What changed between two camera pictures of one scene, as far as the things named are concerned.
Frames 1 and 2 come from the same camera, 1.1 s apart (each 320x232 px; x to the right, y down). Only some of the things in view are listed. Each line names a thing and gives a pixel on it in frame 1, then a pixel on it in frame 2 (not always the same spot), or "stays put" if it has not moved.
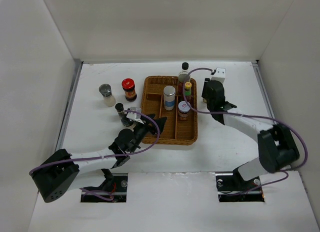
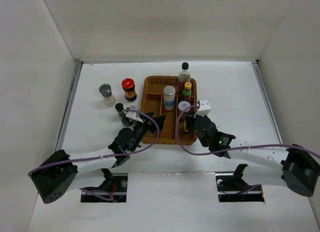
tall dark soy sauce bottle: (184, 77) stays put
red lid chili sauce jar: (128, 86) stays put
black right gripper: (204, 94) to (191, 120)
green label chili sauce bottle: (187, 90) stays put
